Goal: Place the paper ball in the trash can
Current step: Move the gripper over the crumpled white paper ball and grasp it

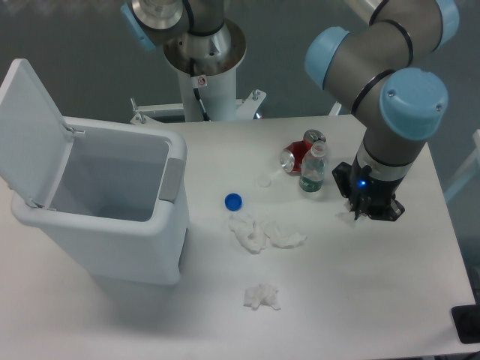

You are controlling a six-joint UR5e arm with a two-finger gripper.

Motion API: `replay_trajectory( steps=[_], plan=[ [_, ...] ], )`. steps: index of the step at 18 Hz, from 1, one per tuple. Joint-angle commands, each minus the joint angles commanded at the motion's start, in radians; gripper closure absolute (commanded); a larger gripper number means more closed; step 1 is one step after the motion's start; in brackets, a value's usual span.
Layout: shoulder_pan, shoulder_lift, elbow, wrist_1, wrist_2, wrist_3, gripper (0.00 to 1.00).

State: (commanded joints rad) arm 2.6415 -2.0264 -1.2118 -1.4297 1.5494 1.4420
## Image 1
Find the white crumpled tissue right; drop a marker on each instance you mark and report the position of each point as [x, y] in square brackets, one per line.
[280, 239]

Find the white crumpled tissue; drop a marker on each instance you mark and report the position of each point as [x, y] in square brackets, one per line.
[280, 239]
[262, 294]
[248, 232]

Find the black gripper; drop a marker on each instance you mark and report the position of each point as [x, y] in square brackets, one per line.
[367, 195]

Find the crushed red soda can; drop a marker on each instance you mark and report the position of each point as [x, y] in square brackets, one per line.
[291, 157]

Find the blue bottle cap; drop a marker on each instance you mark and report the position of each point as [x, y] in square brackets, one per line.
[233, 202]

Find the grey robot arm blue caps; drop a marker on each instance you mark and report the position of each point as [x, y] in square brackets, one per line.
[371, 74]

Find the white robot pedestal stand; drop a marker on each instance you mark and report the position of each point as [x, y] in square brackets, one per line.
[206, 67]

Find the white frame at right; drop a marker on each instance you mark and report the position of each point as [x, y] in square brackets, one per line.
[464, 173]

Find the black device at edge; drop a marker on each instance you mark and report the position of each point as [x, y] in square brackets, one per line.
[466, 322]

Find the clear green label bottle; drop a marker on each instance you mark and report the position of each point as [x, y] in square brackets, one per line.
[313, 167]

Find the white paper ball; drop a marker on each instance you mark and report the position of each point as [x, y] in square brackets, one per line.
[348, 216]

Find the white trash bin open lid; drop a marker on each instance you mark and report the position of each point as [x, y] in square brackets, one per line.
[111, 195]

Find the white crumpled tissue left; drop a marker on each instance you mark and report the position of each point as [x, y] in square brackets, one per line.
[248, 232]

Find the white crumpled tissue front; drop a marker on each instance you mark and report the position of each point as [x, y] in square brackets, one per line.
[262, 294]

